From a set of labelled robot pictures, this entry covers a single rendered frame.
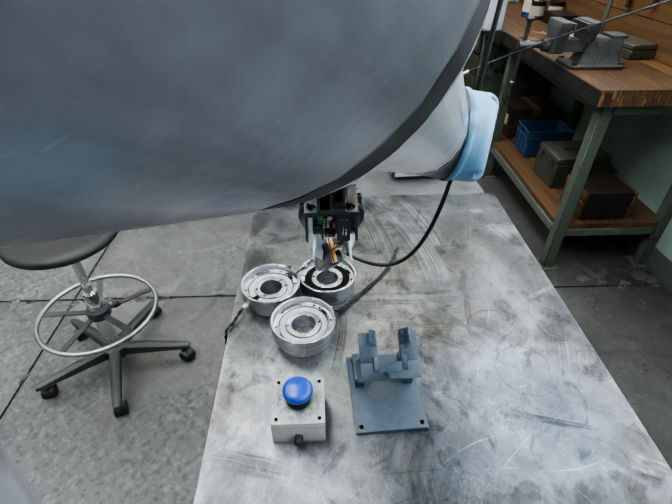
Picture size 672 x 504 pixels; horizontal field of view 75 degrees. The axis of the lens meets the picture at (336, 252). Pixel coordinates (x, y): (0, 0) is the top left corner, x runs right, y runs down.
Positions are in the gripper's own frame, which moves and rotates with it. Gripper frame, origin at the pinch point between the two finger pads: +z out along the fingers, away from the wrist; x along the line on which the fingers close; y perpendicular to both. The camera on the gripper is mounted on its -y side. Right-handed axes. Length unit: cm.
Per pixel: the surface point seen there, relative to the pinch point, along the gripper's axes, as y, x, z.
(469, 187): -60, 44, 34
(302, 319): 6.1, -5.3, 10.4
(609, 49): -130, 114, 19
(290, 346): 12.8, -6.8, 8.2
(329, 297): 1.8, -0.6, 10.0
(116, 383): -25, -75, 87
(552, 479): 32.4, 26.9, 9.2
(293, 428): 26.4, -5.5, 6.1
